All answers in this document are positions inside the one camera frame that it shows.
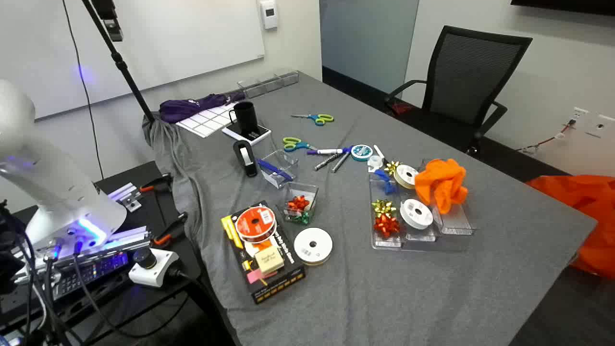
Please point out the large gold gift bow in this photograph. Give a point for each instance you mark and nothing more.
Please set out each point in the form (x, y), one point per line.
(384, 208)

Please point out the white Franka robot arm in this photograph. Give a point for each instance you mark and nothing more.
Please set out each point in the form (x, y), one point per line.
(57, 193)

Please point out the clear container with blue pens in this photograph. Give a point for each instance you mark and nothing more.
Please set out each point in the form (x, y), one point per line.
(278, 170)

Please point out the small clear plastic container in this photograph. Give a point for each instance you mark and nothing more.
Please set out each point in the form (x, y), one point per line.
(307, 218)

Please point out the large white ribbon spool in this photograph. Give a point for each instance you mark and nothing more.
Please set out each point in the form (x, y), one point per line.
(313, 245)

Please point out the orange ribbon spool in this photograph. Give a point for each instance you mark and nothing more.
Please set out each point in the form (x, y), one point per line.
(255, 223)

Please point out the blue white marker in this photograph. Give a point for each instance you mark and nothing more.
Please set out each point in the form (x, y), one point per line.
(326, 152)

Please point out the small red gift bow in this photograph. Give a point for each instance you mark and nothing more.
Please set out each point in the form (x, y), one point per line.
(297, 204)

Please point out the black tape dispenser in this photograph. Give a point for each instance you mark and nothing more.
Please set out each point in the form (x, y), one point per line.
(244, 156)

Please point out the blue gift bow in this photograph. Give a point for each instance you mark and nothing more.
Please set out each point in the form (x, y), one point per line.
(384, 181)

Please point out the small gold gift bow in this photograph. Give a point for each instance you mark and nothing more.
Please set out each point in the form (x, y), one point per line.
(390, 168)

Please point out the black cup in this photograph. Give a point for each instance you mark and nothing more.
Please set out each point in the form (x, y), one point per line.
(244, 118)

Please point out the yellow sticky note pad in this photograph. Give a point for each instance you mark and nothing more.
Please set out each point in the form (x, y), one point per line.
(269, 260)

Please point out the red bow in organizer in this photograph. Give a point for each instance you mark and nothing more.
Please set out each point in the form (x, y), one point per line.
(386, 225)

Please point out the yellow highlighter marker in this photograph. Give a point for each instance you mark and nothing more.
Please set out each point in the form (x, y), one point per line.
(230, 231)

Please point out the black flat cardboard box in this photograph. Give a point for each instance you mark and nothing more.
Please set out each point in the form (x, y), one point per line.
(280, 287)

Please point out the orange tissue paper bunch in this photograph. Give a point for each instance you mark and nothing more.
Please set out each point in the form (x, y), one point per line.
(442, 183)

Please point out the purple cloth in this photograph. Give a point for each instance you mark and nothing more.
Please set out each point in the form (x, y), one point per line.
(192, 106)

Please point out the gray tablecloth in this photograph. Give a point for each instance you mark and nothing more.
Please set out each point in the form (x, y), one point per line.
(395, 295)

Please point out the clear tiered plastic organizer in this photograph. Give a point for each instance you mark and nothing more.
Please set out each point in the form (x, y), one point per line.
(453, 223)

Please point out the black mesh office chair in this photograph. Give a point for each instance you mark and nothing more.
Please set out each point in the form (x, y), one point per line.
(470, 70)

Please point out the black robot stand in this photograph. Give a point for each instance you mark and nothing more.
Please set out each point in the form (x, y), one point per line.
(159, 308)

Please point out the black tripod pole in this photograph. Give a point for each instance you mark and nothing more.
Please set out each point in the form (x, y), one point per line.
(124, 64)

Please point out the silver controller unit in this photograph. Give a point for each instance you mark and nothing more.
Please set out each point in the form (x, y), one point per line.
(96, 266)

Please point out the orange plastic bag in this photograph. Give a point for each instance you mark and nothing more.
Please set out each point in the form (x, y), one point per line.
(582, 204)

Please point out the white wall thermostat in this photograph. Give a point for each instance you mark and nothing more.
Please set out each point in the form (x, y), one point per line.
(269, 12)

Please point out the white wall outlet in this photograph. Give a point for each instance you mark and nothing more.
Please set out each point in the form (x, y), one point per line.
(591, 122)

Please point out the black wall television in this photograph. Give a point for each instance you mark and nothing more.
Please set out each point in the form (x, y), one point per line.
(568, 4)

